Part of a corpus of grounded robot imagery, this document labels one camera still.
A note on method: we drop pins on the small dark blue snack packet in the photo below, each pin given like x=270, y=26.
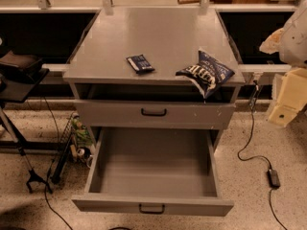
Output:
x=139, y=64

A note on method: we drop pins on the grey drawer cabinet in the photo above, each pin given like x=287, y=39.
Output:
x=169, y=38

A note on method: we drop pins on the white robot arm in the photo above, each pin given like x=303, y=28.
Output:
x=291, y=43

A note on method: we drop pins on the blue chip bag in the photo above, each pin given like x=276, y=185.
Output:
x=207, y=75

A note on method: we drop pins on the black tray with dark pouch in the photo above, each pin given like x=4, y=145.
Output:
x=20, y=75

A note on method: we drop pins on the black power adapter with cable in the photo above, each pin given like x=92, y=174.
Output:
x=272, y=174

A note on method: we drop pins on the black tripod stand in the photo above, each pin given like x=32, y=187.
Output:
x=12, y=130

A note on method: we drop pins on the closed grey upper drawer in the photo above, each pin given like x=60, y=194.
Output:
x=99, y=113

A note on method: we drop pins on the black wire basket with items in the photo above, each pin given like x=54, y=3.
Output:
x=74, y=143

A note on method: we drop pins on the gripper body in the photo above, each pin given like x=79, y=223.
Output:
x=295, y=45

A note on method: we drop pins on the open grey lower drawer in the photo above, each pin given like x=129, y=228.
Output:
x=153, y=171

